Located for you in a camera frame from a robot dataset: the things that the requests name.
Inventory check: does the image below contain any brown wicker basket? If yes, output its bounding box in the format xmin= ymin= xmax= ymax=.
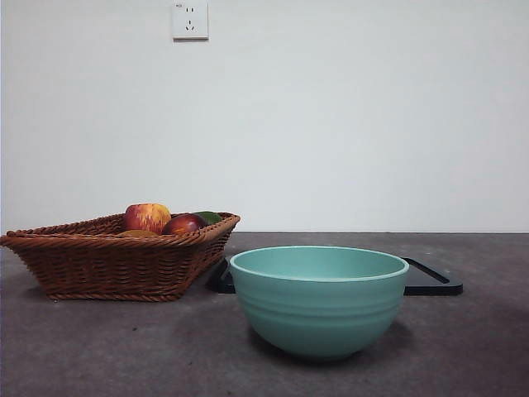
xmin=0 ymin=211 xmax=241 ymax=302

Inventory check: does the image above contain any teal ceramic bowl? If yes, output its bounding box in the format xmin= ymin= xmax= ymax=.
xmin=229 ymin=244 xmax=410 ymax=361

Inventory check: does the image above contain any dark red apple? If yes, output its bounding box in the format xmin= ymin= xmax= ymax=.
xmin=161 ymin=213 xmax=207 ymax=236

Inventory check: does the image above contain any black rectangular tray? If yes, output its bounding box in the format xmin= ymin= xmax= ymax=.
xmin=212 ymin=255 xmax=464 ymax=296

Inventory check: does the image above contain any red yellow apple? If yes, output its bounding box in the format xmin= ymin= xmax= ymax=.
xmin=122 ymin=202 xmax=172 ymax=236

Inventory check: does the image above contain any white wall socket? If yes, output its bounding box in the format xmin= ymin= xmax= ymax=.
xmin=172 ymin=1 xmax=210 ymax=41

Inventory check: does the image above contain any green fruit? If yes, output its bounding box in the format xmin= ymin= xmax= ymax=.
xmin=193 ymin=211 xmax=224 ymax=227

